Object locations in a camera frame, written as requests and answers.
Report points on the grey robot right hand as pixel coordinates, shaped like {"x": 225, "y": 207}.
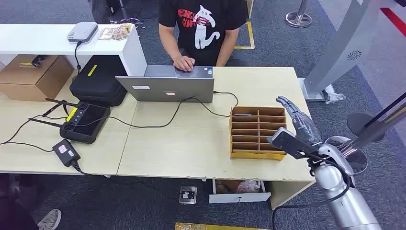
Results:
{"x": 304, "y": 127}

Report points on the person's right hand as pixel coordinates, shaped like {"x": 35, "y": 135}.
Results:
{"x": 184, "y": 63}

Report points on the person's right forearm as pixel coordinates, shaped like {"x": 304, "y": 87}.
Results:
{"x": 169, "y": 44}

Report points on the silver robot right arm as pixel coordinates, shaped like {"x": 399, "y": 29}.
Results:
{"x": 349, "y": 203}

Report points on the person's left forearm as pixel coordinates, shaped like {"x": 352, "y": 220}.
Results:
{"x": 226, "y": 47}

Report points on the person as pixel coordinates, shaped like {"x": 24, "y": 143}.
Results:
{"x": 203, "y": 31}

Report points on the cardboard card organizer box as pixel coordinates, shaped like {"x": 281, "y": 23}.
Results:
{"x": 257, "y": 155}

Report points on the white card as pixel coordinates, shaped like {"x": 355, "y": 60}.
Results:
{"x": 242, "y": 114}

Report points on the grey laptop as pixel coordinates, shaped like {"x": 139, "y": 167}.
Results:
{"x": 171, "y": 89}

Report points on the clear plastic bag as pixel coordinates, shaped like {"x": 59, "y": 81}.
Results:
{"x": 333, "y": 96}

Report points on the black stanchion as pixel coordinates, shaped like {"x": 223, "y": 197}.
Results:
{"x": 361, "y": 125}

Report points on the chrome stanchion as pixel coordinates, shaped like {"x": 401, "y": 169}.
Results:
{"x": 360, "y": 162}
{"x": 298, "y": 19}

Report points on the yellow floor tape outline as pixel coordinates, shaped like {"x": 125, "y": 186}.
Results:
{"x": 250, "y": 35}

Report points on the clear snack packets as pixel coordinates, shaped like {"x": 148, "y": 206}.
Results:
{"x": 115, "y": 32}

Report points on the plastic bag in drawer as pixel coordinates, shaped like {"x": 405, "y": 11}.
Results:
{"x": 249, "y": 186}

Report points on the grey kiosk stand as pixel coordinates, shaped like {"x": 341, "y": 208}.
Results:
{"x": 342, "y": 47}

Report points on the black carrying case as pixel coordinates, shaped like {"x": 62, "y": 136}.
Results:
{"x": 98, "y": 85}

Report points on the white desk drawer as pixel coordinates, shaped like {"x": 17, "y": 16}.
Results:
{"x": 238, "y": 197}

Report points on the small grey device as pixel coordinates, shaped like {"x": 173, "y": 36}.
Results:
{"x": 82, "y": 31}

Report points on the black remote controller with antennas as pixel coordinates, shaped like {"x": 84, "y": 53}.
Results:
{"x": 87, "y": 122}

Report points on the metal floor socket box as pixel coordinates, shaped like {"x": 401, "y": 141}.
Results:
{"x": 187, "y": 195}

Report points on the white counter shelf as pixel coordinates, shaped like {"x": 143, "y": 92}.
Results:
{"x": 47, "y": 39}

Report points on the red floor tape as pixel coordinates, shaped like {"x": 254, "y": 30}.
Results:
{"x": 395, "y": 20}

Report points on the black power adapter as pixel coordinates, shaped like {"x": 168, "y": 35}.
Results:
{"x": 66, "y": 153}

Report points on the brown cardboard box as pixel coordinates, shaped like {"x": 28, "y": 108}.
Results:
{"x": 28, "y": 82}

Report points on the grey shoe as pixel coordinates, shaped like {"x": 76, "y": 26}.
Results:
{"x": 50, "y": 219}

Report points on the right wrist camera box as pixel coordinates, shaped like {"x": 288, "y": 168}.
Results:
{"x": 285, "y": 139}

